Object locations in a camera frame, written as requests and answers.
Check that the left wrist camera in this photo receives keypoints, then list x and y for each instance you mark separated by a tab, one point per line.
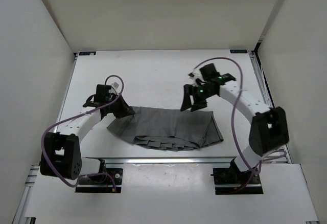
115	85

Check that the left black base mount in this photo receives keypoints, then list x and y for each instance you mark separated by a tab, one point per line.
102	183

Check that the right blue corner label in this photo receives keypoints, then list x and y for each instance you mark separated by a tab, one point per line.
238	51

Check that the blue corner label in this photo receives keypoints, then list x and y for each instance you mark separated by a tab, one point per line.
87	53
238	51

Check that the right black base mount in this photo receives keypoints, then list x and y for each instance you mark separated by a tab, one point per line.
228	181

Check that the aluminium frame rail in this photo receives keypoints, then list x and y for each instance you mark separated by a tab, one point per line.
260	78

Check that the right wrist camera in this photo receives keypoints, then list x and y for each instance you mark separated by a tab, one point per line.
207	73

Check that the left blue corner label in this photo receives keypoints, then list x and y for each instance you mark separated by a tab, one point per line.
87	53

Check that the grey pleated skirt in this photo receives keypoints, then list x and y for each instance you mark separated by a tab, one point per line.
167	129

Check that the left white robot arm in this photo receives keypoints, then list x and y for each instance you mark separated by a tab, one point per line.
61	153

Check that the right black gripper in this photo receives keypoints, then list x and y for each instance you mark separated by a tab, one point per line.
190	90

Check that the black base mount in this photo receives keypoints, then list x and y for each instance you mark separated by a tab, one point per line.
228	181
102	183

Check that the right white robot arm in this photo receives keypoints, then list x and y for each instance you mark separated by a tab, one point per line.
268	125

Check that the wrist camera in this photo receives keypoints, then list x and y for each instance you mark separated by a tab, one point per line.
115	85
207	73

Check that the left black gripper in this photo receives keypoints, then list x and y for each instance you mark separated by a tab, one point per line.
125	110

